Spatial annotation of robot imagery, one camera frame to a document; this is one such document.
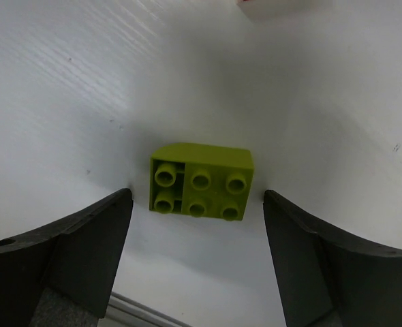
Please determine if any green sloped lego brick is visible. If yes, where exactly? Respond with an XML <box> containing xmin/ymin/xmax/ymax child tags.
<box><xmin>149</xmin><ymin>143</ymin><xmax>254</xmax><ymax>221</ymax></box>

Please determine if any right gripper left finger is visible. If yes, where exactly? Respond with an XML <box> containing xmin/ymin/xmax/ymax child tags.
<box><xmin>0</xmin><ymin>188</ymin><xmax>134</xmax><ymax>326</ymax></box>

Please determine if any right white divided tray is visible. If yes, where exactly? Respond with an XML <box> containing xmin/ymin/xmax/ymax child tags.
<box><xmin>236</xmin><ymin>0</ymin><xmax>301</xmax><ymax>21</ymax></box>

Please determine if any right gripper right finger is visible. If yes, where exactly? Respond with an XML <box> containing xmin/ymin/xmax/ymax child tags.
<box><xmin>263</xmin><ymin>190</ymin><xmax>402</xmax><ymax>326</ymax></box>

